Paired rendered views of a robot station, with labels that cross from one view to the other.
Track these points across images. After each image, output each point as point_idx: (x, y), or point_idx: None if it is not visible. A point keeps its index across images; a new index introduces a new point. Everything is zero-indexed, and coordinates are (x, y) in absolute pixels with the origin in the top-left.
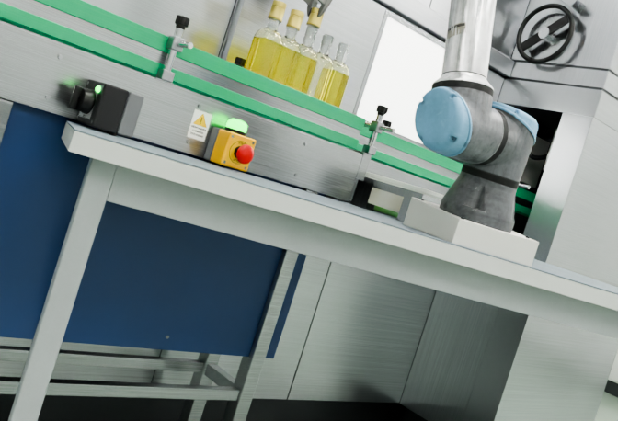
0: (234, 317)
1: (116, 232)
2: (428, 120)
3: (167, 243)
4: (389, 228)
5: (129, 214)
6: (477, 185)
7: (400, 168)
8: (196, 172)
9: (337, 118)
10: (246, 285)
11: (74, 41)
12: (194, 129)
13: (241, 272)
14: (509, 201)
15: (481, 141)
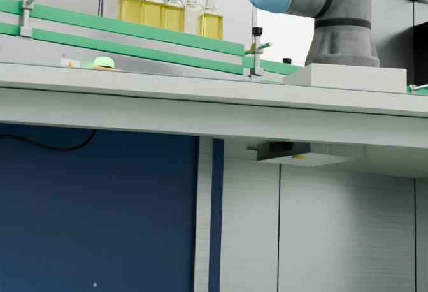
0: (161, 258)
1: (14, 184)
2: None
3: (69, 189)
4: (239, 83)
5: (23, 166)
6: (326, 34)
7: None
8: (37, 69)
9: (213, 47)
10: (164, 224)
11: None
12: None
13: (155, 211)
14: (362, 39)
15: None
